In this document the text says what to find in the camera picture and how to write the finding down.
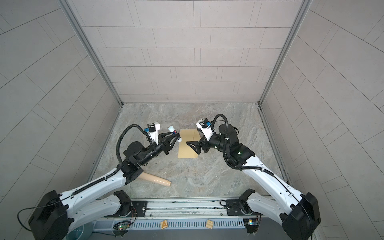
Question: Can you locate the right green circuit board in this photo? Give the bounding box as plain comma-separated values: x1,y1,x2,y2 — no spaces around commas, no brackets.
243,218,260,234

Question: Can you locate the aluminium corner post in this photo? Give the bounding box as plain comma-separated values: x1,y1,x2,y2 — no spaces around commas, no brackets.
258,0,312,106
58,0,124,107

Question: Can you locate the blue glue stick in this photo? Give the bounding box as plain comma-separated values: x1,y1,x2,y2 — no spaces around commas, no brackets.
168,126,182,143

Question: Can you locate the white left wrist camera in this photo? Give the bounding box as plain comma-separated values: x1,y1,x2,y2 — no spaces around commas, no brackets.
145,122,161,145

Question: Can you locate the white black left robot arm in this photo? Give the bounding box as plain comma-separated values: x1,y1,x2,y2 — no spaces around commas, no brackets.
28,131,181,240

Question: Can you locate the plain wooden block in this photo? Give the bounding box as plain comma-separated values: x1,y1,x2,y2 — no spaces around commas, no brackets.
206,220,215,229

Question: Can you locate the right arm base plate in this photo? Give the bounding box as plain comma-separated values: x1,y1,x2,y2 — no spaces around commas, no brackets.
220,199,260,216

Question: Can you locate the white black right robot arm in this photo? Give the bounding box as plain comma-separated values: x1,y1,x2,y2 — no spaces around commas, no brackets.
187,120,321,240

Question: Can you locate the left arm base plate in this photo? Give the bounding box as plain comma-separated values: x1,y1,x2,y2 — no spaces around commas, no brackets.
105,201,148,218

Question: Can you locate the left green circuit board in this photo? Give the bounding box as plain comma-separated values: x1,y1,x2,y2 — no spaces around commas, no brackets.
112,221,131,236

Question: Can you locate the yellow paper envelope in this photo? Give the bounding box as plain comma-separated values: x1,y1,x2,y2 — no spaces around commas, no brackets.
177,128,202,159

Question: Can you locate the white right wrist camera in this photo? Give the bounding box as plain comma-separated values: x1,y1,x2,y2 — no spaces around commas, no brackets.
196,119,214,141

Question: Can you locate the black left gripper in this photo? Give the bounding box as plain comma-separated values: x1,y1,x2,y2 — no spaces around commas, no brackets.
136,132,178,168

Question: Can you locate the green circuit board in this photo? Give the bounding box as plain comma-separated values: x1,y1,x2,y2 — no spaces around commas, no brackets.
112,221,131,236
243,218,260,234

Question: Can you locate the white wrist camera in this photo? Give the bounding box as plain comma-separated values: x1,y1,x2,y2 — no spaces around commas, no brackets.
145,122,161,145
196,119,214,141

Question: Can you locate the wooden letter block A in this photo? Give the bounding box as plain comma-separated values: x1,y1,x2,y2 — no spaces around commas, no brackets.
161,220,169,230

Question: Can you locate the aluminium corner post right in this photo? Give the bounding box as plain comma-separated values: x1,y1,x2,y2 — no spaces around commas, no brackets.
258,0,312,106

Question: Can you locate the aluminium corner post left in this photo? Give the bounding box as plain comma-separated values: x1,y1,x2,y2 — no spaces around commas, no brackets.
58,0,124,107

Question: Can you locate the teal round bowl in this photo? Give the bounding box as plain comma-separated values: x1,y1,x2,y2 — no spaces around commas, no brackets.
66,223,94,240

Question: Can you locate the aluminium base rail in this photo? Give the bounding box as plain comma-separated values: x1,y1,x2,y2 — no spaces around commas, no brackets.
90,197,272,233

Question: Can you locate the beige wooden cylinder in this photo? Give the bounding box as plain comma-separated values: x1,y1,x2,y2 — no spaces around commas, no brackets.
138,172,172,187

